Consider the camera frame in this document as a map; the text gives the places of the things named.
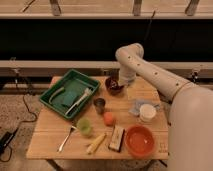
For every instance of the yellow corn cob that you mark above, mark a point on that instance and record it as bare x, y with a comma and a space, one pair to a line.
95, 143

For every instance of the green plastic cup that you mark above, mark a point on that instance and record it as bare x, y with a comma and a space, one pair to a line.
84, 127

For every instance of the white dish brush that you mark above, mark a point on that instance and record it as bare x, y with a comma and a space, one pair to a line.
87, 92

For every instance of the black and white eraser block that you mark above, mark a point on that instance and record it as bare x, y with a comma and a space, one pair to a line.
116, 138

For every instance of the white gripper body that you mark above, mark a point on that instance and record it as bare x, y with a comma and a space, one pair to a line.
126, 80

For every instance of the black power adapter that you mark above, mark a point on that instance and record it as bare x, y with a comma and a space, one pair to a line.
5, 140

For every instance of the orange plastic bowl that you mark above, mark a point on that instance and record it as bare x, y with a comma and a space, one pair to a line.
139, 141

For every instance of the white round container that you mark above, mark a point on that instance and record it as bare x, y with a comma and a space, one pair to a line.
147, 112

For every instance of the orange ball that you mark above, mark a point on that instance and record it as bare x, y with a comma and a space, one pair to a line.
109, 119

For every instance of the dark red bowl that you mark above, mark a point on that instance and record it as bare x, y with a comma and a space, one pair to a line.
112, 86

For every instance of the green plastic tray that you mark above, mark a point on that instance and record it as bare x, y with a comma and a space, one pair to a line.
68, 90

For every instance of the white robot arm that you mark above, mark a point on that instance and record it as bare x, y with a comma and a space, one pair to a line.
190, 136

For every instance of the pale green curved strip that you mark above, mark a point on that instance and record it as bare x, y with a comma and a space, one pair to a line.
57, 92

